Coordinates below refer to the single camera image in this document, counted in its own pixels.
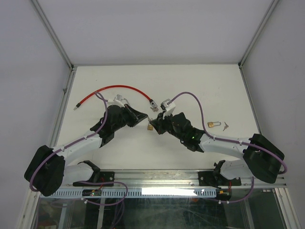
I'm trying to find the aluminium mounting rail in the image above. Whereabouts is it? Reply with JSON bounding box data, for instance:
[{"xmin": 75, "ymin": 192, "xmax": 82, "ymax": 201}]
[{"xmin": 64, "ymin": 169, "xmax": 286, "ymax": 189}]

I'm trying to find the left aluminium frame post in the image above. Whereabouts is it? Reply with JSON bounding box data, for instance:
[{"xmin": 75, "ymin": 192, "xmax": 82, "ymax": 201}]
[{"xmin": 30, "ymin": 0, "xmax": 77, "ymax": 72}]

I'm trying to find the white slotted cable duct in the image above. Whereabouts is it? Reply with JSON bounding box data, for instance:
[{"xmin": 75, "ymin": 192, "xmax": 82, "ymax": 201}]
[{"xmin": 50, "ymin": 187, "xmax": 216, "ymax": 198}]

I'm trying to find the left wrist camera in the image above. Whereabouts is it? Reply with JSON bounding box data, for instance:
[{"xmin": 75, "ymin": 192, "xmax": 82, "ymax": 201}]
[{"xmin": 107, "ymin": 94, "xmax": 129, "ymax": 107}]

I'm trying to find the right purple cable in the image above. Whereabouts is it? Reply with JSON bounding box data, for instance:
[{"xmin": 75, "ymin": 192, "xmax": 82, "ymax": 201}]
[{"xmin": 170, "ymin": 91, "xmax": 288, "ymax": 205}]

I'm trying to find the red cable lock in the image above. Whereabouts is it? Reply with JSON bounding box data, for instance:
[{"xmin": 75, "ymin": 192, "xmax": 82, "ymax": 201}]
[{"xmin": 74, "ymin": 84, "xmax": 158, "ymax": 110}]

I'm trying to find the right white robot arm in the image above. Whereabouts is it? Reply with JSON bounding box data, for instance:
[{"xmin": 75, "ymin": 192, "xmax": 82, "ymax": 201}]
[{"xmin": 150, "ymin": 113, "xmax": 285, "ymax": 185}]

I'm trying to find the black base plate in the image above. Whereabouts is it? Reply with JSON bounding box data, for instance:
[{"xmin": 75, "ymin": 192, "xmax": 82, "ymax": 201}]
[
  {"xmin": 198, "ymin": 171, "xmax": 242, "ymax": 188},
  {"xmin": 73, "ymin": 171, "xmax": 115, "ymax": 187}
]

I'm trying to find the aluminium frame post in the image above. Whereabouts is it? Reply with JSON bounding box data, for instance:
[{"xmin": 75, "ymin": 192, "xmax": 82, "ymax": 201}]
[
  {"xmin": 238, "ymin": 0, "xmax": 280, "ymax": 67},
  {"xmin": 30, "ymin": 0, "xmax": 77, "ymax": 72}
]

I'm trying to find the silver key pair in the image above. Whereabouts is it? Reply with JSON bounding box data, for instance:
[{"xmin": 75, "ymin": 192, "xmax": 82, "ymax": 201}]
[{"xmin": 150, "ymin": 106, "xmax": 159, "ymax": 112}]

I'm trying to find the small brass padlock long shackle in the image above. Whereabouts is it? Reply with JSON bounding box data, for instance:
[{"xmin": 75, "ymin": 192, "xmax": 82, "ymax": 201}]
[{"xmin": 147, "ymin": 117, "xmax": 154, "ymax": 131}]

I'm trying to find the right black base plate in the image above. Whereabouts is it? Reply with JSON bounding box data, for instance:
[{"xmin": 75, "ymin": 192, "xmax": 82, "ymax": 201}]
[{"xmin": 198, "ymin": 171, "xmax": 242, "ymax": 188}]

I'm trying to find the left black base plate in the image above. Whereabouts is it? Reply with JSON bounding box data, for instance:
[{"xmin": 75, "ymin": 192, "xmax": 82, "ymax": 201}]
[{"xmin": 73, "ymin": 171, "xmax": 115, "ymax": 187}]

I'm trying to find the purple cable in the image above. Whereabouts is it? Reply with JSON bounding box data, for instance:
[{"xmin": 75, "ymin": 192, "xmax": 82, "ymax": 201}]
[
  {"xmin": 170, "ymin": 91, "xmax": 288, "ymax": 205},
  {"xmin": 29, "ymin": 92, "xmax": 130, "ymax": 229}
]

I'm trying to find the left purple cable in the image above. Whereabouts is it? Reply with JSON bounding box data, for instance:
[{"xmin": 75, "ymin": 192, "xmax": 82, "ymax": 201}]
[{"xmin": 29, "ymin": 92, "xmax": 130, "ymax": 229}]

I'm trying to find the right aluminium frame post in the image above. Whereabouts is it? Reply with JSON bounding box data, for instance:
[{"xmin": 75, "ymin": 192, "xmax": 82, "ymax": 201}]
[{"xmin": 238, "ymin": 0, "xmax": 280, "ymax": 67}]

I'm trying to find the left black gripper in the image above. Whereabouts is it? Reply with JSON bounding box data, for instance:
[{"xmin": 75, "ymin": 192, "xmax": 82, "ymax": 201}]
[{"xmin": 112, "ymin": 104, "xmax": 148, "ymax": 132}]

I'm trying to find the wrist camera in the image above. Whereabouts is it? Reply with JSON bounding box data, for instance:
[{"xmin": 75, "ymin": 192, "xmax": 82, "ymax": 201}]
[
  {"xmin": 161, "ymin": 99, "xmax": 176, "ymax": 118},
  {"xmin": 107, "ymin": 94, "xmax": 129, "ymax": 107}
]

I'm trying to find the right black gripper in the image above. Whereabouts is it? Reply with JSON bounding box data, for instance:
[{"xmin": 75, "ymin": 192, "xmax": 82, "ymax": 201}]
[{"xmin": 150, "ymin": 110, "xmax": 185, "ymax": 142}]

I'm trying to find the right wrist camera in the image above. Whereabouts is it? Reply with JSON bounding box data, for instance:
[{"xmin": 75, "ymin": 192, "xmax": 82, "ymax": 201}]
[{"xmin": 161, "ymin": 99, "xmax": 176, "ymax": 118}]

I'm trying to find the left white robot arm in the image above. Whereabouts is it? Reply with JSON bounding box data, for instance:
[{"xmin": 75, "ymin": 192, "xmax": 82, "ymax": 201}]
[{"xmin": 24, "ymin": 104, "xmax": 148, "ymax": 197}]

